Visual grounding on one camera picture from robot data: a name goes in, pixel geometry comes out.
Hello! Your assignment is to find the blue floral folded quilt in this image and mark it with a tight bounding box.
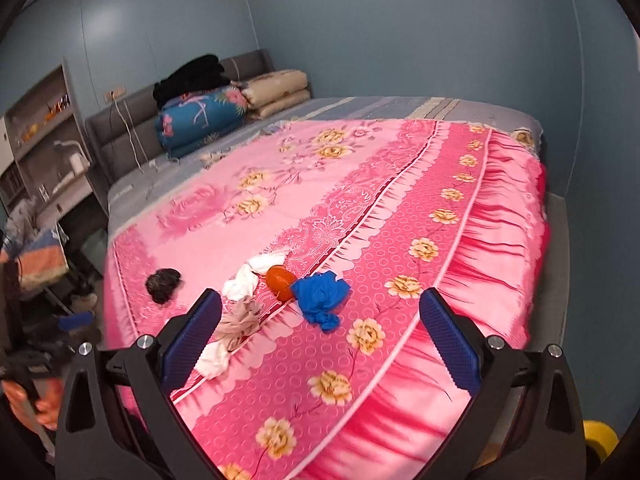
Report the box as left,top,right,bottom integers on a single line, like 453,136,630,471
155,86,248,159

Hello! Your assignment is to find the white tissue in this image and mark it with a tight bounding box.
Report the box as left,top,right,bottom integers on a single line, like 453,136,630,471
194,340,230,380
221,248,290,301

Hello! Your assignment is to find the wall power socket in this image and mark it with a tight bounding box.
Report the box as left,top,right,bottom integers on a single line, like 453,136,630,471
103,86,127,103

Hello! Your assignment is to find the beige folded quilt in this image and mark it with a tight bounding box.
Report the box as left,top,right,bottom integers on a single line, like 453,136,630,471
241,70,311,119

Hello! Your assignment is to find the white charging cable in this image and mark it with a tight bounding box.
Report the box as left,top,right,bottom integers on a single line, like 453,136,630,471
112,91,177,176

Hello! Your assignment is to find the blue glove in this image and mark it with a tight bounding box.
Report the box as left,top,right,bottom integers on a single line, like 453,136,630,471
291,271,350,333

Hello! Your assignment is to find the grey upholstered headboard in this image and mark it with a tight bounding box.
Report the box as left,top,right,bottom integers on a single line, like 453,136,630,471
84,48,277,187

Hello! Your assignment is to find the beige crumpled cloth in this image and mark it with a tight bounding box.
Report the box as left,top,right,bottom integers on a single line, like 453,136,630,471
214,296,262,353

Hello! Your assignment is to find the pink floral bedspread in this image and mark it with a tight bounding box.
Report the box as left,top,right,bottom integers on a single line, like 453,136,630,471
104,119,549,479

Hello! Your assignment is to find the round black plastic bag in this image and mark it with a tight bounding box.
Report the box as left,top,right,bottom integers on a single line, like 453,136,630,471
144,268,181,304

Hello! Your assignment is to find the black clothing pile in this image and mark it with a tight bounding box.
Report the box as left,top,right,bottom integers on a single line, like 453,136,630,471
152,53,231,110

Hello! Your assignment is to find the grey bedside shelf unit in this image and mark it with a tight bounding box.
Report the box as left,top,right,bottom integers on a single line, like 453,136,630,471
1,63,106,228

